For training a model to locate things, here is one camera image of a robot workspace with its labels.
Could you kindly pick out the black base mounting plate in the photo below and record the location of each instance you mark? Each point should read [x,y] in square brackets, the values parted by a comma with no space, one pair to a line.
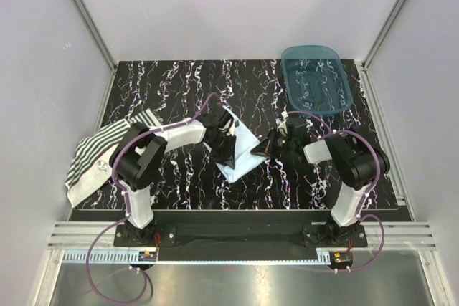
[264,216]

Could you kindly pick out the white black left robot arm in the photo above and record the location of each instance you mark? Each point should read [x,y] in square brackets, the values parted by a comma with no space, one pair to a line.
[139,154]

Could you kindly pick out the white slotted cable duct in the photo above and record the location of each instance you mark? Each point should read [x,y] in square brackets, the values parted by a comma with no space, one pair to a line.
[142,257]

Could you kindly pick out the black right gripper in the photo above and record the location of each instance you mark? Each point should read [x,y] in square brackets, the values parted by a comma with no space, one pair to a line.
[266,147]

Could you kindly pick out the light blue towel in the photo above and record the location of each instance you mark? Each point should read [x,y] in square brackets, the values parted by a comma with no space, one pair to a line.
[245,162]

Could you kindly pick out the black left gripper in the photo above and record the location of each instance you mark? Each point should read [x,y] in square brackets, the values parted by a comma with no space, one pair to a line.
[226,158]

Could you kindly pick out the aluminium front rail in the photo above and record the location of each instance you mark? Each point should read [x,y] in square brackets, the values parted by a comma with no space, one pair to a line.
[392,235]

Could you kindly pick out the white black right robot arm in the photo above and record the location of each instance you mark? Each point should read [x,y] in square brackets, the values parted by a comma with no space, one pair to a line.
[358,159]

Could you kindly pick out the green white striped towel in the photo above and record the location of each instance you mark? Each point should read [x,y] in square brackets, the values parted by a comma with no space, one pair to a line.
[90,168]

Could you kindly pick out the teal transparent plastic bin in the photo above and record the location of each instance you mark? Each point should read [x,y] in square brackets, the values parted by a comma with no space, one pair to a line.
[315,80]

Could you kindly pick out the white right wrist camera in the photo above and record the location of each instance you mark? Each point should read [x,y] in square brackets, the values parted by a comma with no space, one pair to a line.
[282,120]

